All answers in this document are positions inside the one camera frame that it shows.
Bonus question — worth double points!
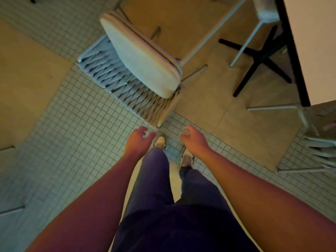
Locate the person's left hand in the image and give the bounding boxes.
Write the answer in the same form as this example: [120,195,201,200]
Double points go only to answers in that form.
[123,126,157,158]

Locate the white metal chair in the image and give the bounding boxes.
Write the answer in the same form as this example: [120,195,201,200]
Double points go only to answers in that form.
[230,0,281,68]

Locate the beige right shoe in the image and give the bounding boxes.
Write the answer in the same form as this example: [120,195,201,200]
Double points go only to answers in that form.
[180,147,195,168]

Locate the person's right forearm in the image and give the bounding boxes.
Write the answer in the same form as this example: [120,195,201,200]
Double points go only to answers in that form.
[197,148,336,252]

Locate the person's right hand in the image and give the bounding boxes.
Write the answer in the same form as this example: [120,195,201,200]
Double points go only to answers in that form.
[180,125,211,159]

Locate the dark blue trousers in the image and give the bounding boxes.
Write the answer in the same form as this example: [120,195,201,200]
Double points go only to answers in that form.
[110,147,263,252]

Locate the beige left shoe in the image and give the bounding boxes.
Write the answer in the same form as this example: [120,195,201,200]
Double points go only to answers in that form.
[153,134,167,151]

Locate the person's left forearm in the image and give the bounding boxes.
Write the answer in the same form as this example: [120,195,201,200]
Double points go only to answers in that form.
[26,149,143,252]

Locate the beige shoe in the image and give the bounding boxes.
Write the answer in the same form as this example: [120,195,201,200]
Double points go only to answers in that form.
[153,134,167,151]
[180,147,195,168]

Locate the black cross table base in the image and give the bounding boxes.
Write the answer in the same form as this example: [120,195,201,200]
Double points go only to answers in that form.
[219,25,292,97]

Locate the grey woven rope chair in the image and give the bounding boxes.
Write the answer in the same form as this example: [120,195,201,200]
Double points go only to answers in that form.
[77,0,248,129]
[246,101,336,173]

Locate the cream seat cushion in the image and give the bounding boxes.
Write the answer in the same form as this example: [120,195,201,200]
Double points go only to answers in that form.
[100,12,182,99]

